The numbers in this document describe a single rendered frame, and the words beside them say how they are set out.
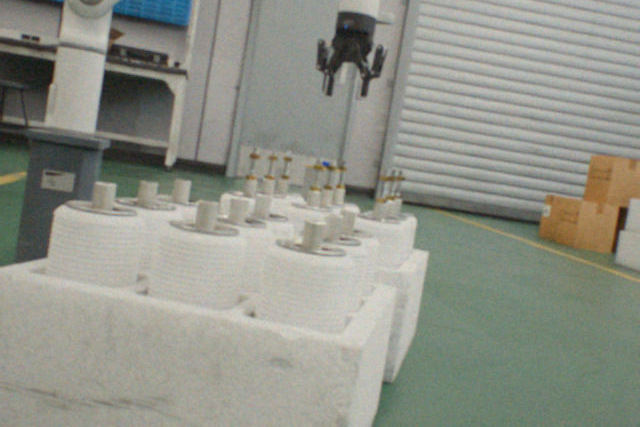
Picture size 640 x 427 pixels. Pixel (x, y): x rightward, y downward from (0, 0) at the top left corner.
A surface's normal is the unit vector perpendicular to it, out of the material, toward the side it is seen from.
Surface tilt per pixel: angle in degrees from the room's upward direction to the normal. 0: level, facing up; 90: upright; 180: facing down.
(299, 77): 90
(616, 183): 90
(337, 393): 90
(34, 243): 90
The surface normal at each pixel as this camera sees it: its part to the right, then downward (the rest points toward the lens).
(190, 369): -0.18, 0.02
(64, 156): 0.15, 0.13
